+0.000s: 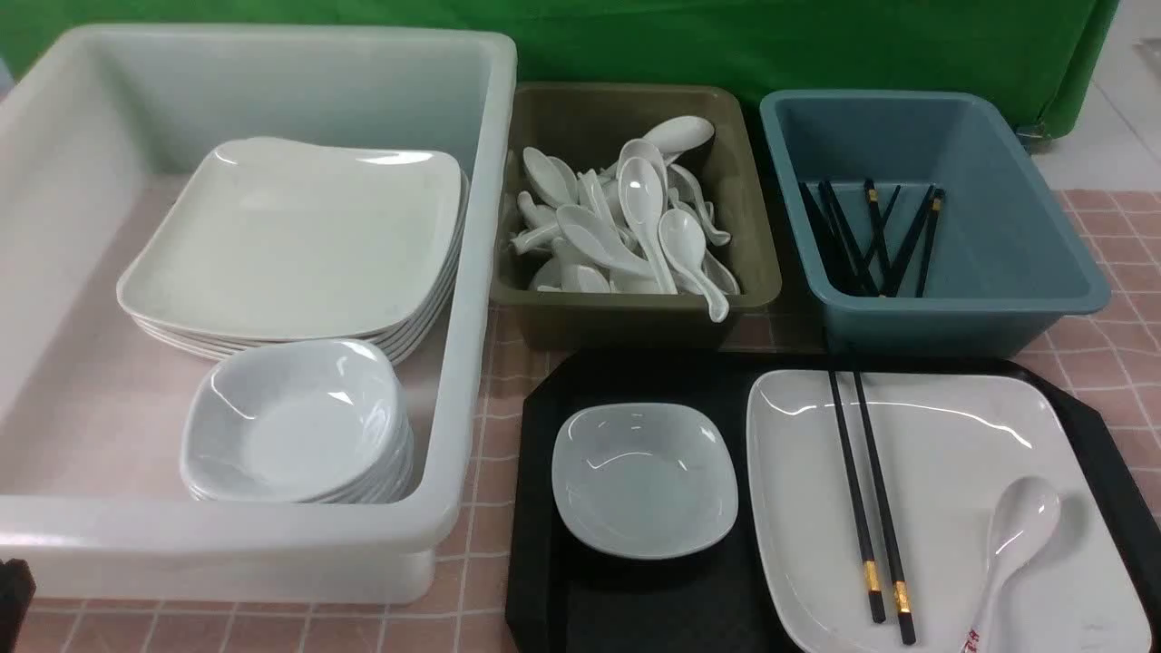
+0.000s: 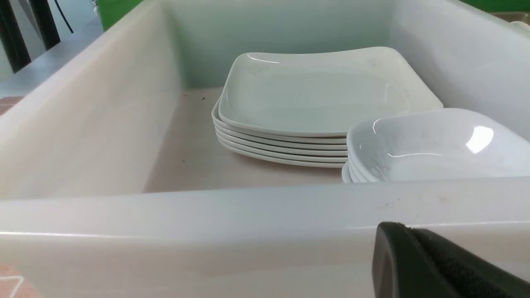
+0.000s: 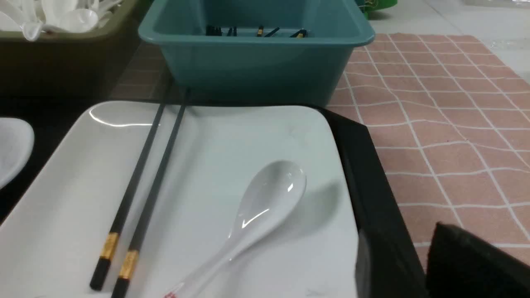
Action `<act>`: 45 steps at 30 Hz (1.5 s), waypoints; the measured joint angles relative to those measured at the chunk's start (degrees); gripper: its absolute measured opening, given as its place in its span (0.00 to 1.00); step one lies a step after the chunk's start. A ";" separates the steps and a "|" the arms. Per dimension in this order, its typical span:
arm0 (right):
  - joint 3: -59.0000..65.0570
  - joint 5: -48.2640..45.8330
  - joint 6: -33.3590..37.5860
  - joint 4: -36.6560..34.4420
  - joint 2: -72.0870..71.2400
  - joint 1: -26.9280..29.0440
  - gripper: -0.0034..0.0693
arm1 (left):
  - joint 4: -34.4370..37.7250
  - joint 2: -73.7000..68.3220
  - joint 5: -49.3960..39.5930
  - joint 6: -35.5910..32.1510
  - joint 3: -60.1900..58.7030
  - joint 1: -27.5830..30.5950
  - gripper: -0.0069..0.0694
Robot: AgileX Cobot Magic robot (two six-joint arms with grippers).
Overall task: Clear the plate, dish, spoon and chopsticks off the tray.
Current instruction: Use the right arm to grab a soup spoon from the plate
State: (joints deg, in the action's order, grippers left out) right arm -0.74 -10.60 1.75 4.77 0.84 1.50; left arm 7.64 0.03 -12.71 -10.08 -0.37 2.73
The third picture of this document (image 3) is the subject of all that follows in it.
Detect large white rectangular plate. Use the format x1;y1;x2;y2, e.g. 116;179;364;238
0;101;358;298

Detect black chopstick gold band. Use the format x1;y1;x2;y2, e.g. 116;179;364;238
111;87;191;298
89;95;167;292

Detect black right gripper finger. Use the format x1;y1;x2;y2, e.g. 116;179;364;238
425;222;530;298

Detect black plastic serving tray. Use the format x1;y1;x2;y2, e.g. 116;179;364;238
1;102;426;298

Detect pink checkered tablecloth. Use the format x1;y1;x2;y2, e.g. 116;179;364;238
328;33;530;265

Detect black chopsticks in bin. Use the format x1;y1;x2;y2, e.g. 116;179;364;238
204;25;310;39

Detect white ceramic soup spoon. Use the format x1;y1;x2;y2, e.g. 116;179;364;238
165;160;307;298

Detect olive plastic bin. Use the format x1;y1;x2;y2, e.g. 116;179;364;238
0;0;152;98

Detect teal plastic bin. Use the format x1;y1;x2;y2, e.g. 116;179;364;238
138;0;375;107

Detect small white square bowl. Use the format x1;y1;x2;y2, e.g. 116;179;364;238
0;117;35;189

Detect pile of white spoons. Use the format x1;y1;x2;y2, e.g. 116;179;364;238
0;0;122;42

